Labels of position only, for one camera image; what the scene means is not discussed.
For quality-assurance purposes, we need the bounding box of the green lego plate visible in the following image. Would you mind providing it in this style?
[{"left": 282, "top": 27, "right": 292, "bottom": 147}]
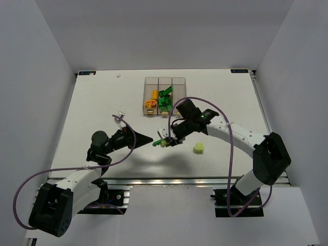
[{"left": 152, "top": 139, "right": 162, "bottom": 147}]

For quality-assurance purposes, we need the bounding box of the green 2x3 lego brick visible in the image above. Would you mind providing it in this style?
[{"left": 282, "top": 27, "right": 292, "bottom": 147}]
[{"left": 163, "top": 95, "right": 172, "bottom": 107}]

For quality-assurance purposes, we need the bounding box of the green 2x2 lego brick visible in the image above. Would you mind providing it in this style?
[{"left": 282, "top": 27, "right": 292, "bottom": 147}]
[{"left": 158, "top": 97, "right": 166, "bottom": 107}]

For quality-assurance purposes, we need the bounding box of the green long lego brick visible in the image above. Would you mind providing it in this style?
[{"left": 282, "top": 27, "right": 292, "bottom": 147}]
[{"left": 158, "top": 86, "right": 173, "bottom": 97}]

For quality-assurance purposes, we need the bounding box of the yellow lego brick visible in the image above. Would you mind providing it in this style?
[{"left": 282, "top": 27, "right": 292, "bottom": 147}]
[{"left": 151, "top": 90, "right": 158, "bottom": 100}]

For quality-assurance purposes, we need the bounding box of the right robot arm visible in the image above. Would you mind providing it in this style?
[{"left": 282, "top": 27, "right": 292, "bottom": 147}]
[{"left": 158, "top": 98, "right": 291, "bottom": 201}]

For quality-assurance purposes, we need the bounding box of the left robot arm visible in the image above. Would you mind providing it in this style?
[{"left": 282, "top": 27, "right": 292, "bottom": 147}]
[{"left": 28, "top": 127, "right": 153, "bottom": 237}]

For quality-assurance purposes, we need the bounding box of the light green sloped lego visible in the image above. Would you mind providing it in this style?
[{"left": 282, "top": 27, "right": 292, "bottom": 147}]
[{"left": 193, "top": 142, "right": 204, "bottom": 154}]

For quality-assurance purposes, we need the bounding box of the left clear container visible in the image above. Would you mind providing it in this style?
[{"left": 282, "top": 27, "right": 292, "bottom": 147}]
[{"left": 142, "top": 77, "right": 159, "bottom": 115}]

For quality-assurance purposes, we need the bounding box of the clear container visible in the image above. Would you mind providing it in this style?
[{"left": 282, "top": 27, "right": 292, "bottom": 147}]
[
  {"left": 158, "top": 77, "right": 173, "bottom": 115},
  {"left": 142, "top": 77, "right": 159, "bottom": 115},
  {"left": 172, "top": 77, "right": 187, "bottom": 105}
]

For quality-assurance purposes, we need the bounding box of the right clear container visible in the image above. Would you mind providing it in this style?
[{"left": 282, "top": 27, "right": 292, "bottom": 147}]
[{"left": 172, "top": 77, "right": 187, "bottom": 105}]

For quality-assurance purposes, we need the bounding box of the middle clear container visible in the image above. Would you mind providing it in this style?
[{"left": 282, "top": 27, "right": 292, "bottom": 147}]
[{"left": 158, "top": 77, "right": 173, "bottom": 115}]

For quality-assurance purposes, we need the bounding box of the right blue label sticker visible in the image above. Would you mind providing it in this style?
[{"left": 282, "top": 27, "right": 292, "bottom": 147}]
[{"left": 230, "top": 69, "right": 249, "bottom": 73}]

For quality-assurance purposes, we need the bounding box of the blue label sticker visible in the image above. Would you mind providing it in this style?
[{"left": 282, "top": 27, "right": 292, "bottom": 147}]
[
  {"left": 78, "top": 71, "right": 96, "bottom": 76},
  {"left": 230, "top": 69, "right": 249, "bottom": 73}
]

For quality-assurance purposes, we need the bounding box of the left blue label sticker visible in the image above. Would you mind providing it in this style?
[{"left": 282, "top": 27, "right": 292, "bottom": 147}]
[{"left": 78, "top": 71, "right": 96, "bottom": 76}]

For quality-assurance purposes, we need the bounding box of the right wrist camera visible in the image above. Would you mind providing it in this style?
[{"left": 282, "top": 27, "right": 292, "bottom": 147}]
[{"left": 157, "top": 128, "right": 169, "bottom": 140}]

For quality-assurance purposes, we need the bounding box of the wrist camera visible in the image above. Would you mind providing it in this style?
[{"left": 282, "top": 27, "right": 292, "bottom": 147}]
[
  {"left": 114, "top": 111, "right": 125, "bottom": 130},
  {"left": 157, "top": 128, "right": 169, "bottom": 140}
]

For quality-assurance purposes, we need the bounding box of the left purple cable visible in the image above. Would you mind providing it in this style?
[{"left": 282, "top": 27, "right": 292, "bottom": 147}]
[{"left": 12, "top": 114, "right": 137, "bottom": 230}]

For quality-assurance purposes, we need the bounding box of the purple cable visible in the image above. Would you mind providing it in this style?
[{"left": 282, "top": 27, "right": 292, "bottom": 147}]
[
  {"left": 167, "top": 96, "right": 274, "bottom": 218},
  {"left": 12, "top": 114, "right": 137, "bottom": 230}
]

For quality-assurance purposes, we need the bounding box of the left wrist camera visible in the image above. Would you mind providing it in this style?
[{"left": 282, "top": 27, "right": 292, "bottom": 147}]
[{"left": 114, "top": 111, "right": 125, "bottom": 130}]

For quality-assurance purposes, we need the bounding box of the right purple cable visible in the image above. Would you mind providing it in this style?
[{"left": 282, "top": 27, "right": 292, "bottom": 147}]
[{"left": 167, "top": 96, "right": 274, "bottom": 218}]

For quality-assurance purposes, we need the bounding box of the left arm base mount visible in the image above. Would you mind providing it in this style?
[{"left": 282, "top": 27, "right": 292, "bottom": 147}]
[{"left": 79, "top": 179, "right": 130, "bottom": 215}]

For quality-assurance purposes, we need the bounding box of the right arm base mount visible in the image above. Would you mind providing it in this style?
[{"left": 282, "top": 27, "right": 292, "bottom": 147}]
[{"left": 210, "top": 189, "right": 264, "bottom": 218}]

